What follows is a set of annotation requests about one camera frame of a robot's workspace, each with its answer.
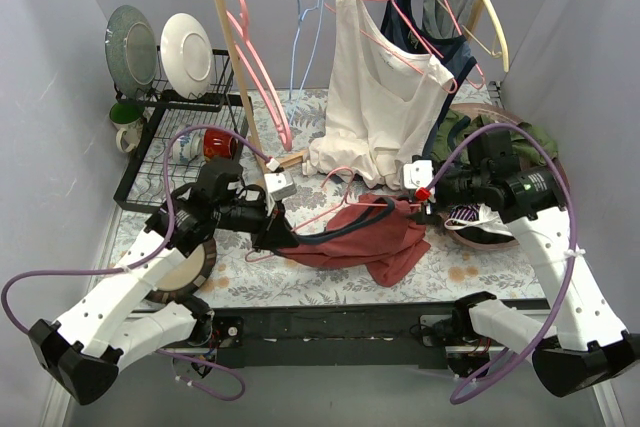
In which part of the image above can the red tank top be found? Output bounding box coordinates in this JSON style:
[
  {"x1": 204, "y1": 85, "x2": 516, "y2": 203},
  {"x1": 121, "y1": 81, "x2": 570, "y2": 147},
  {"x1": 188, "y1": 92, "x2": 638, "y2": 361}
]
[{"x1": 276, "y1": 194, "x2": 431, "y2": 287}]

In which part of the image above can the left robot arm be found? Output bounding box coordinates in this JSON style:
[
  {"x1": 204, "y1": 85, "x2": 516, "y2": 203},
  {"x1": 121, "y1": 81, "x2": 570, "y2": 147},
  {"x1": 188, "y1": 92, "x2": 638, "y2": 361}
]
[{"x1": 28, "y1": 158, "x2": 298, "y2": 405}]

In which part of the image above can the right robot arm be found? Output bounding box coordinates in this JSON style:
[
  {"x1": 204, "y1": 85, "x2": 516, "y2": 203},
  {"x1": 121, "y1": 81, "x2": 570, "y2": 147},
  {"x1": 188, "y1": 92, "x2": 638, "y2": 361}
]
[{"x1": 401, "y1": 123, "x2": 639, "y2": 405}]

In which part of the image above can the white tank top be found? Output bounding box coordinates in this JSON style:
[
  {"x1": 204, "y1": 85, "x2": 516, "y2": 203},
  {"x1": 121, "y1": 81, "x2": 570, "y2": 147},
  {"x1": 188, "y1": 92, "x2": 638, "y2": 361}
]
[{"x1": 302, "y1": 0, "x2": 454, "y2": 190}]

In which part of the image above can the thick pink plastic hanger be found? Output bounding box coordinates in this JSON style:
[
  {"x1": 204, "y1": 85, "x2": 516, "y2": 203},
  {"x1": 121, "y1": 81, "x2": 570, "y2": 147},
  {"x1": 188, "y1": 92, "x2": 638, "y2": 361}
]
[{"x1": 227, "y1": 0, "x2": 293, "y2": 152}]

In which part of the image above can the pink hanger under navy top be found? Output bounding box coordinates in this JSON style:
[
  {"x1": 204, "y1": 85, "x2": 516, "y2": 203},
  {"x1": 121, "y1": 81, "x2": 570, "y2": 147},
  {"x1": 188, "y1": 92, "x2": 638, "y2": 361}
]
[{"x1": 380, "y1": 0, "x2": 477, "y2": 85}]

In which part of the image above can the brown laundry basket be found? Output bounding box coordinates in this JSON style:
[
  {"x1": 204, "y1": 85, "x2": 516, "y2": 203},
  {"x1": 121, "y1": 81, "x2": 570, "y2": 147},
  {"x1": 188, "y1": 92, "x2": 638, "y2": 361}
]
[{"x1": 448, "y1": 103, "x2": 569, "y2": 251}]

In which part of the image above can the black and white garment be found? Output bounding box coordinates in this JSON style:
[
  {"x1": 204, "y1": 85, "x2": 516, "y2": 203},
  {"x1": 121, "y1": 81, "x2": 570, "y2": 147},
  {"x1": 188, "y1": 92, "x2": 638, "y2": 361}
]
[{"x1": 444, "y1": 204, "x2": 511, "y2": 237}]

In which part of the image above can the green shirt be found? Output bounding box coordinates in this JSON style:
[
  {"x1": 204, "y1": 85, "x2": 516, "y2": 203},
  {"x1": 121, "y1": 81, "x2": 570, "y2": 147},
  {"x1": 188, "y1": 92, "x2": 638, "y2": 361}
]
[{"x1": 429, "y1": 110, "x2": 559, "y2": 166}]

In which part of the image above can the red bowl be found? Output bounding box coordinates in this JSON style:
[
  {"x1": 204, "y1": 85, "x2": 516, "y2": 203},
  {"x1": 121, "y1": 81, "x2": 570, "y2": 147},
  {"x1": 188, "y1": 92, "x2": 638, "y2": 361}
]
[{"x1": 202, "y1": 128, "x2": 238, "y2": 160}]

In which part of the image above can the blue white cup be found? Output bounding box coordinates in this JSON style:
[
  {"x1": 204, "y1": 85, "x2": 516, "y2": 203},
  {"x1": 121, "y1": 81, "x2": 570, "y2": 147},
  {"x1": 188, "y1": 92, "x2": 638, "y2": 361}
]
[{"x1": 172, "y1": 135, "x2": 202, "y2": 164}]

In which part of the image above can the brown rimmed plate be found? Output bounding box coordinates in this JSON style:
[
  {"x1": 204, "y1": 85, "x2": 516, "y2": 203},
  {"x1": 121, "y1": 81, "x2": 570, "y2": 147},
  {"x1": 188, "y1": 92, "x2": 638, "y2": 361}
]
[{"x1": 145, "y1": 239, "x2": 217, "y2": 304}]

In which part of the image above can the black dish rack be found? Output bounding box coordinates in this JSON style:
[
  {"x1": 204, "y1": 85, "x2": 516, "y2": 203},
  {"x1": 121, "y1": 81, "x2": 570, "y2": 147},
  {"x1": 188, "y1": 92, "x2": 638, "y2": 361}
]
[{"x1": 114, "y1": 49, "x2": 248, "y2": 213}]

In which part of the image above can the green mug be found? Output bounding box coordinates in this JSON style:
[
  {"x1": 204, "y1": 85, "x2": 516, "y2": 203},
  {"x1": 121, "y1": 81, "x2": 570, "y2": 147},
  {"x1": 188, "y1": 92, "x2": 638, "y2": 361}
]
[{"x1": 109, "y1": 103, "x2": 146, "y2": 154}]

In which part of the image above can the white plate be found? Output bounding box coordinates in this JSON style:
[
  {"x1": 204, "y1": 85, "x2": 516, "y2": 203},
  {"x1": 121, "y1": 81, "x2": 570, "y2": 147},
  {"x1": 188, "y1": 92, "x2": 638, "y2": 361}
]
[{"x1": 160, "y1": 13, "x2": 213, "y2": 100}]

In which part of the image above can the green patterned plate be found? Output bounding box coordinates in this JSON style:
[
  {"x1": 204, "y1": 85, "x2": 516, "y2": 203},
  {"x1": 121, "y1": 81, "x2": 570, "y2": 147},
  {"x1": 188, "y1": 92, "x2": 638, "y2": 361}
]
[{"x1": 105, "y1": 5, "x2": 157, "y2": 99}]

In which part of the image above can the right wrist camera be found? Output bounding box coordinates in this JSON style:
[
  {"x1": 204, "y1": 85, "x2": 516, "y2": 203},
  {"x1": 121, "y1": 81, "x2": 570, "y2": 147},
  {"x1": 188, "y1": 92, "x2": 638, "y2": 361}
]
[{"x1": 401, "y1": 159, "x2": 434, "y2": 202}]

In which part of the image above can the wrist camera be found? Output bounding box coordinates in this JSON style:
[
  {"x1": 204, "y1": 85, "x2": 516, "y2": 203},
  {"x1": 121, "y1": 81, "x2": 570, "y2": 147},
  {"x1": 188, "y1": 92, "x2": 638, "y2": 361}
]
[
  {"x1": 264, "y1": 170, "x2": 297, "y2": 211},
  {"x1": 401, "y1": 159, "x2": 434, "y2": 202}
]

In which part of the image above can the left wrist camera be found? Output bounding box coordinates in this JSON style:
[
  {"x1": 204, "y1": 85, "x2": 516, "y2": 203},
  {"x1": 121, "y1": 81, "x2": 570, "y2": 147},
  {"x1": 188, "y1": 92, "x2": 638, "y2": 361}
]
[{"x1": 264, "y1": 170, "x2": 297, "y2": 211}]

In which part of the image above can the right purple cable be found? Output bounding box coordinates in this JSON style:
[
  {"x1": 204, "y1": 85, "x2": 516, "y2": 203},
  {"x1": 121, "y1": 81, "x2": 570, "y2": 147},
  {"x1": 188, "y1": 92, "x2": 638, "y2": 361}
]
[{"x1": 422, "y1": 121, "x2": 581, "y2": 406}]

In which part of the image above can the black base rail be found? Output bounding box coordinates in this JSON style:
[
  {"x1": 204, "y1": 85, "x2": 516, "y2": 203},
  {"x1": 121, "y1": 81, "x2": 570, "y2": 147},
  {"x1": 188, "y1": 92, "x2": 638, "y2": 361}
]
[{"x1": 169, "y1": 299, "x2": 546, "y2": 371}]

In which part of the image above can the blue wire hanger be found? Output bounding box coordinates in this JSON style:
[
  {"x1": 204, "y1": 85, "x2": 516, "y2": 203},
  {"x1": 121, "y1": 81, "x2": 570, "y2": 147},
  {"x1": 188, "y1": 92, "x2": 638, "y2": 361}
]
[{"x1": 286, "y1": 0, "x2": 325, "y2": 123}]

